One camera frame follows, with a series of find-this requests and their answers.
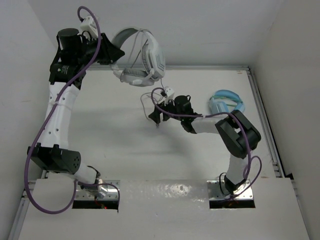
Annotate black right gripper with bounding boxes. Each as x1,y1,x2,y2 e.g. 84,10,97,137
150,95,185,123

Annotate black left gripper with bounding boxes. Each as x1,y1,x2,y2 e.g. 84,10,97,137
75,33,123,68

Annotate white grey headphones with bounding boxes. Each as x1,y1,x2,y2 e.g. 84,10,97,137
110,27,166,87

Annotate grey headphone cable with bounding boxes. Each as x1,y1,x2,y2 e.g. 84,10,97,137
119,29,167,128

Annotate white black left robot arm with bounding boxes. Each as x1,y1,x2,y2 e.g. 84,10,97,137
27,28,125,194

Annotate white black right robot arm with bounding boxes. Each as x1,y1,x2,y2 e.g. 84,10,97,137
148,95,262,195

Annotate light blue headphones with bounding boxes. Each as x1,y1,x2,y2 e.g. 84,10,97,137
208,89,246,114

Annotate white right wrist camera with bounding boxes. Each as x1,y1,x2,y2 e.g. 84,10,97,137
160,86,175,105

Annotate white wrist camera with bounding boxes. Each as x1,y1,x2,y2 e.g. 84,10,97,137
80,15,98,40
160,86,175,105

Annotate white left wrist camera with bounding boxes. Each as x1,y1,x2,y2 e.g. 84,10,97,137
80,15,98,40

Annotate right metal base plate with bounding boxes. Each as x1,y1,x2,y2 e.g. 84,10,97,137
206,179,255,200

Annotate metal base plate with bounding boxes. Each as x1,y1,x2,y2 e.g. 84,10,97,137
75,179,120,201
206,179,255,200

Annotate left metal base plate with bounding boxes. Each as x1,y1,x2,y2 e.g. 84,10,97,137
75,179,120,201

